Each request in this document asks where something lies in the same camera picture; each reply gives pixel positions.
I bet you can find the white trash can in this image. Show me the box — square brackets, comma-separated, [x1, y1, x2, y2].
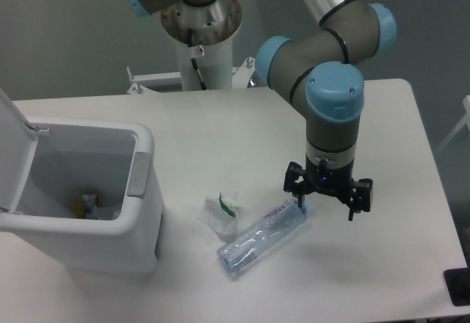
[1, 117, 164, 273]

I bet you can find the white furniture leg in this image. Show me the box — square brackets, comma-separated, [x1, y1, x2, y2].
[435, 95, 469, 154]

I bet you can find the white trash can lid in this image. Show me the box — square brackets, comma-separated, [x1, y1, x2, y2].
[1, 90, 37, 211]

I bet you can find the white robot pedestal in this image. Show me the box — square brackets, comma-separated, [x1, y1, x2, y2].
[126, 0, 258, 95]

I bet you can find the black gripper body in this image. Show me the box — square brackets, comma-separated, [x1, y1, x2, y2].
[305, 158, 354, 195]

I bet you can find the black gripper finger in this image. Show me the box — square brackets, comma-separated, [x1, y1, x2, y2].
[283, 161, 306, 208]
[339, 178, 373, 222]

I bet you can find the clear plastic water bottle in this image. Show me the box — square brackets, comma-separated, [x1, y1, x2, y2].
[217, 198, 308, 274]

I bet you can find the black device at table edge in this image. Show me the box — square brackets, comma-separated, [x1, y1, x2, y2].
[444, 267, 469, 307]

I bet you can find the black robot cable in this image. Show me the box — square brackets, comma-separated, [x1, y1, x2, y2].
[187, 27, 209, 91]

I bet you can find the trash inside can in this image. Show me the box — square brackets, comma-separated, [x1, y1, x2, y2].
[72, 193, 122, 220]

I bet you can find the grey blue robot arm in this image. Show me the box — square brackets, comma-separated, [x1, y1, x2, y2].
[129, 0, 397, 215]

